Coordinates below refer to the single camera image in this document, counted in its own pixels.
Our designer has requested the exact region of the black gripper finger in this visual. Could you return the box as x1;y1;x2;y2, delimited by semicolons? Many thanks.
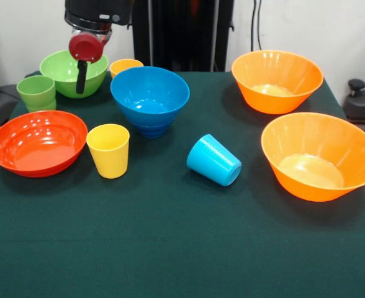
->
75;59;88;95

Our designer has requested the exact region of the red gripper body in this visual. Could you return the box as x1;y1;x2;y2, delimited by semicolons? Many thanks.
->
68;33;105;65

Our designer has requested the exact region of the light blue plastic bowl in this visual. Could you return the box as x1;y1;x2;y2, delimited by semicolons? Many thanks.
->
110;66;191;128

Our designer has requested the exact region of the red plastic bowl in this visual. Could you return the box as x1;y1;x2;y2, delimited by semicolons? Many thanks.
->
0;110;89;178

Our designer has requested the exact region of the dark blue plastic bowl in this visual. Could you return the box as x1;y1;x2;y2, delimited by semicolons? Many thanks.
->
132;119;174;139

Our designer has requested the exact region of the light blue plastic cup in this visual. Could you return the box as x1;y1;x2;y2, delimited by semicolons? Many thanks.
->
186;133;243;187

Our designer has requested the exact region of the orange plastic bowl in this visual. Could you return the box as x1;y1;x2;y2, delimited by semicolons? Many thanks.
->
231;50;324;115
261;112;365;203

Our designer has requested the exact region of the green plastic bowl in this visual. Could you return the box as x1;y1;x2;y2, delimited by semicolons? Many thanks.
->
39;49;110;99

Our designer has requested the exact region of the yellow plastic cup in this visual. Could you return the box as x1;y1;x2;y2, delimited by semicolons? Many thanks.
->
109;58;145;79
86;123;130;179

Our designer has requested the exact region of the green plastic cup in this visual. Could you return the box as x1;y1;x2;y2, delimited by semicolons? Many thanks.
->
16;74;56;106
24;97;58;113

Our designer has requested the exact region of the dark green tablecloth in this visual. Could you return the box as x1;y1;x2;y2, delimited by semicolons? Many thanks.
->
0;70;365;298

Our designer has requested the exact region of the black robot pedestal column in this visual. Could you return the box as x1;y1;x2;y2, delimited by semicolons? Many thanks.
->
127;0;236;73

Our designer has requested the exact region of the black hanging cable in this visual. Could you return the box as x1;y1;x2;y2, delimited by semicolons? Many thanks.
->
250;0;264;53

